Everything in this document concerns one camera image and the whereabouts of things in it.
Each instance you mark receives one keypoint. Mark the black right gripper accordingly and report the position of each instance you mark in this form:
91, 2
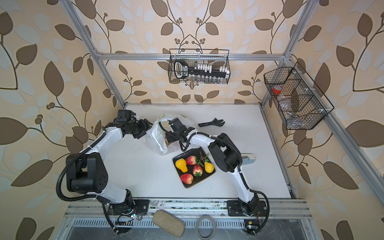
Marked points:
169, 136

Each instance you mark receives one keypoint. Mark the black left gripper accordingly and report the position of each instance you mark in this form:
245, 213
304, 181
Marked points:
144, 126

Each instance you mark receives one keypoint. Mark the white plastic bag lemon print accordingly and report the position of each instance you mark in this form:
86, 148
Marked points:
156, 138

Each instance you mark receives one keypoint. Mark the yellow fake pear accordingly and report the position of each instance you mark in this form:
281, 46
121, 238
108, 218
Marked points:
181, 164

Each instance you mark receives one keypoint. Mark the green leafy sprig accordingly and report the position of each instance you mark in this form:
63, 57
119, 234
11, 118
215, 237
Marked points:
202, 160

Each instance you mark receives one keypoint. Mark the small yellow fake lemon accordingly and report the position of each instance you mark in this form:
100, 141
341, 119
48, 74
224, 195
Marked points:
209, 167

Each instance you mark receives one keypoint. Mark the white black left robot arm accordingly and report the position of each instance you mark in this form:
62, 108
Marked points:
85, 175

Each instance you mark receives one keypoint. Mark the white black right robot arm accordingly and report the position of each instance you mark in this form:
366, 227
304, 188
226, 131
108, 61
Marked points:
225, 155

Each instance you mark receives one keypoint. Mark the black square plate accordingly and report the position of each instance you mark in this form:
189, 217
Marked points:
193, 166

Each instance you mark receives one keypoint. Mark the black adjustable wrench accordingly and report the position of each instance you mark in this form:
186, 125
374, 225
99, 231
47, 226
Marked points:
214, 122

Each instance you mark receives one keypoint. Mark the black socket set holder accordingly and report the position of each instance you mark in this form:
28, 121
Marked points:
182, 71

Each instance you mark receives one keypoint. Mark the grey utility knife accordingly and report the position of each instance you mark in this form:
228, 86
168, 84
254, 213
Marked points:
248, 159

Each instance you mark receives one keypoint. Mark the beige sponge block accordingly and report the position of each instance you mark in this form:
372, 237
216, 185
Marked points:
169, 223

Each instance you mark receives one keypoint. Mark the grey tape roll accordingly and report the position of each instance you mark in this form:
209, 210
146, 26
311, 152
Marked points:
206, 227

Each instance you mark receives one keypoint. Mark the clear bottle red cap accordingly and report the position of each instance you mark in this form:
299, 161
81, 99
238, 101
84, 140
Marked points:
283, 101

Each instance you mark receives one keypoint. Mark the black wire basket back wall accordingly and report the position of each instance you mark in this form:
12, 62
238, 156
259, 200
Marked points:
215, 57

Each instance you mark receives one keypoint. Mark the black wire basket wall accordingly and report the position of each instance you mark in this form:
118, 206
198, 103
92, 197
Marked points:
307, 95
215, 57

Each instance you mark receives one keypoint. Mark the black wire basket right wall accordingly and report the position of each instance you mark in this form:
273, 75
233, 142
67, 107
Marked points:
307, 95

